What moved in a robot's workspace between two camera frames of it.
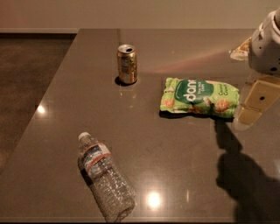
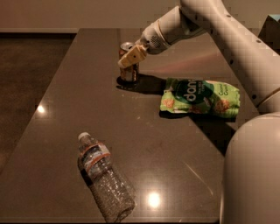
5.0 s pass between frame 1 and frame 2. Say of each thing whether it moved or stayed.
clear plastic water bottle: stayed
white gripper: moved
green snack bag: stayed
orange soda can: stayed
